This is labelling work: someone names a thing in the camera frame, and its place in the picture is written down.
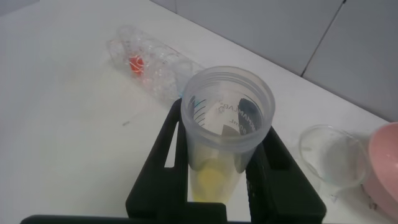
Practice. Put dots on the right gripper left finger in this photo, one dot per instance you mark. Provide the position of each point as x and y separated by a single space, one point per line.
155 193

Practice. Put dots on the clear plastic test tube rack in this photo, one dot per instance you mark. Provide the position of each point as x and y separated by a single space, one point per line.
161 77

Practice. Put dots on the yellow pigment test tube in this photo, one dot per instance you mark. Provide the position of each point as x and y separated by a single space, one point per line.
228 137

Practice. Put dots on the pink bowl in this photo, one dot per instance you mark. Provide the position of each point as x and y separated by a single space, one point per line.
385 161

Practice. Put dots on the red pigment test tube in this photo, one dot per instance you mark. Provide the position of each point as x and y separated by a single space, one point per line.
136 64

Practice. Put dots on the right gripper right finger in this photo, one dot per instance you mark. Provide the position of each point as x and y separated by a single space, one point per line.
280 193

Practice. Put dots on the clear glass beaker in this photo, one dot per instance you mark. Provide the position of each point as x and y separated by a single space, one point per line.
332 155

